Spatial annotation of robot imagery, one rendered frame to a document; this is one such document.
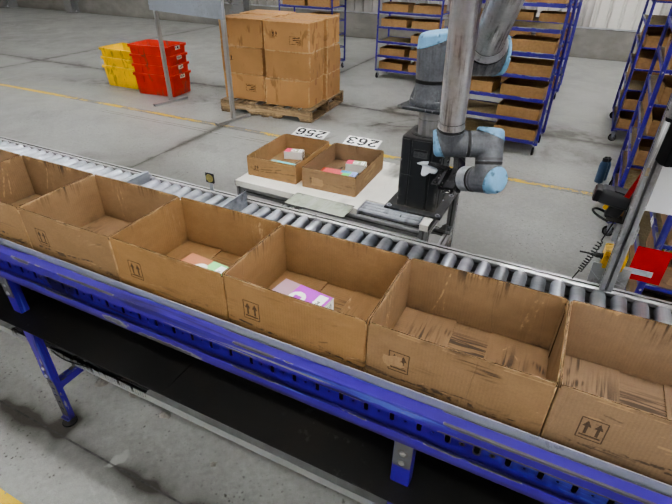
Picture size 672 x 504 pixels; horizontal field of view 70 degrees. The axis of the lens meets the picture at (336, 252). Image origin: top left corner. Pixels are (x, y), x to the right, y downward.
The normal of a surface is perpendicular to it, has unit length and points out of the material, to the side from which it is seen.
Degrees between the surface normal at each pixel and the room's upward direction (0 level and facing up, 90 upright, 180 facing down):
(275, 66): 90
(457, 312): 89
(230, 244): 89
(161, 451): 0
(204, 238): 89
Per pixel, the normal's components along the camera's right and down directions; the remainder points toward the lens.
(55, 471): 0.01, -0.84
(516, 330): -0.44, 0.47
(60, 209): 0.90, 0.24
